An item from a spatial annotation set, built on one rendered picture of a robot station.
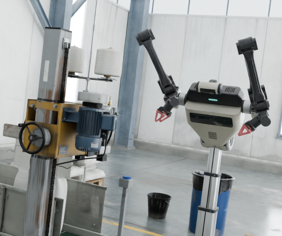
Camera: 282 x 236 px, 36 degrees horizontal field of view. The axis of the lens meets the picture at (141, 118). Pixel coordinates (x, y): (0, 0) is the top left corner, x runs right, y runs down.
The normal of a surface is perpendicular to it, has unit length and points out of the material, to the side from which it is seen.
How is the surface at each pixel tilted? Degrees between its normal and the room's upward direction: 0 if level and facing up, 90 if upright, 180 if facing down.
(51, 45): 90
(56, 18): 90
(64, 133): 90
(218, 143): 130
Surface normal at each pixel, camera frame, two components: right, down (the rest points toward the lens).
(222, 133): -0.41, 0.63
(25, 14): 0.90, 0.13
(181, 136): -0.43, 0.00
